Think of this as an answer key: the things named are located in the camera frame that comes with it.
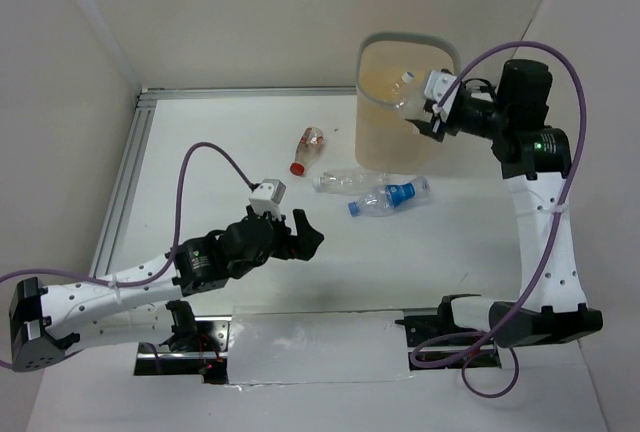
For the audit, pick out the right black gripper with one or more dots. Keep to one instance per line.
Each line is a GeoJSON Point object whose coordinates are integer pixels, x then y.
{"type": "Point", "coordinates": [427, 129]}

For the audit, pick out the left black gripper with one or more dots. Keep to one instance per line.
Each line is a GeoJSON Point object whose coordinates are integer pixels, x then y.
{"type": "Point", "coordinates": [288, 240]}

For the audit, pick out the capless clear bottle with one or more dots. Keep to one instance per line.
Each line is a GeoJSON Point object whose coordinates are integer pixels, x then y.
{"type": "Point", "coordinates": [414, 106]}

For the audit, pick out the clear bottle front white cap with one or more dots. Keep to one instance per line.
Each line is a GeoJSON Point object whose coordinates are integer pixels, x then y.
{"type": "Point", "coordinates": [398, 87]}

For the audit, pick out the small red-capped bottle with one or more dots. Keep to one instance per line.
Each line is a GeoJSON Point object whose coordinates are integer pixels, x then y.
{"type": "Point", "coordinates": [307, 151]}

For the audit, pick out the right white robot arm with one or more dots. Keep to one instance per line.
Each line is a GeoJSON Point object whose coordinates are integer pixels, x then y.
{"type": "Point", "coordinates": [536, 162]}

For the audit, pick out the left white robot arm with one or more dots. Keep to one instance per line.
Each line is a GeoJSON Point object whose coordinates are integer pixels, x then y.
{"type": "Point", "coordinates": [147, 303]}

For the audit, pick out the clear bottle near bin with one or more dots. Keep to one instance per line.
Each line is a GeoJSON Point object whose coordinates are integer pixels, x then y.
{"type": "Point", "coordinates": [349, 182]}

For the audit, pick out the beige mesh waste bin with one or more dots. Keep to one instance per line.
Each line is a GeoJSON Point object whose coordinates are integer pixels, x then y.
{"type": "Point", "coordinates": [384, 141]}

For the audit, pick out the blue-labelled blue-capped bottle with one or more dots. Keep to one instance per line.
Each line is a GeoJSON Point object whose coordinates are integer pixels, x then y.
{"type": "Point", "coordinates": [387, 199]}

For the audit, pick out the glossy white tape sheet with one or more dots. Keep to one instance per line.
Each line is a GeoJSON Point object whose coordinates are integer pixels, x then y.
{"type": "Point", "coordinates": [317, 348]}

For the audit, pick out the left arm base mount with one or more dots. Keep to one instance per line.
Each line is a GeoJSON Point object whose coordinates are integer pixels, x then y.
{"type": "Point", "coordinates": [197, 345]}

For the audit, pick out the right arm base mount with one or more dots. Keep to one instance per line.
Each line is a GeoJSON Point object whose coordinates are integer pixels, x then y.
{"type": "Point", "coordinates": [422, 325]}

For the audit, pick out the aluminium frame rail left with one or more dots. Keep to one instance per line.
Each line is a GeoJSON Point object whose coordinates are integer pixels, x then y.
{"type": "Point", "coordinates": [116, 220]}

